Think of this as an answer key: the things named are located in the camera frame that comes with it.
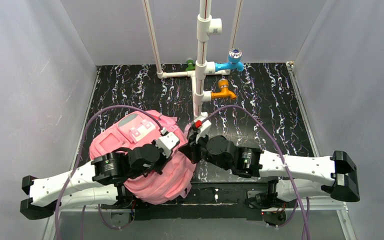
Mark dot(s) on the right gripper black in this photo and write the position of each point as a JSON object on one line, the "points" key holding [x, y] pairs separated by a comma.
{"points": [[193, 149]]}

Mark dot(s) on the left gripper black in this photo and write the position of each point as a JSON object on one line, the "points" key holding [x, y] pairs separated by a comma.
{"points": [[158, 162]]}

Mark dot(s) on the pink student backpack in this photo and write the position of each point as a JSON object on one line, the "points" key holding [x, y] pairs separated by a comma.
{"points": [[135, 130]]}

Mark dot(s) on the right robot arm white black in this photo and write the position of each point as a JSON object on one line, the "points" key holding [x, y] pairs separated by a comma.
{"points": [[334, 176]]}

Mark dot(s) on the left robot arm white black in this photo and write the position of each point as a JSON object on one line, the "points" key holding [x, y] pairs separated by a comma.
{"points": [[99, 181]]}

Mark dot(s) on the orange tap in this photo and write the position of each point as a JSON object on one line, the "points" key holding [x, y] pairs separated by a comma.
{"points": [[224, 92]]}

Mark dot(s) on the green pipe valve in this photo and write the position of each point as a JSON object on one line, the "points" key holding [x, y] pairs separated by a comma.
{"points": [[190, 65]]}

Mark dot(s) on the blue tap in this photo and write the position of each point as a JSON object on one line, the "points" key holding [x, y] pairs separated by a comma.
{"points": [[233, 61]]}

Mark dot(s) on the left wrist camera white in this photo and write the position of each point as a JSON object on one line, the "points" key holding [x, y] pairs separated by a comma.
{"points": [[167, 142]]}

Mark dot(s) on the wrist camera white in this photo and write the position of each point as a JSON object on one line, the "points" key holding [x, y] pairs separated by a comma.
{"points": [[167, 142], [201, 127]]}

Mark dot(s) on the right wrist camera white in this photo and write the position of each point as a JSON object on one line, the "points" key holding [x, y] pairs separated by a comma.
{"points": [[201, 127]]}

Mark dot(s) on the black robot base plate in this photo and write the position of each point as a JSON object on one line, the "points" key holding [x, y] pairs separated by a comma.
{"points": [[211, 200]]}

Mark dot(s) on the white PVC pipe frame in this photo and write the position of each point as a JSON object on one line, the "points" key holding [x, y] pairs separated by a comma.
{"points": [[205, 27]]}

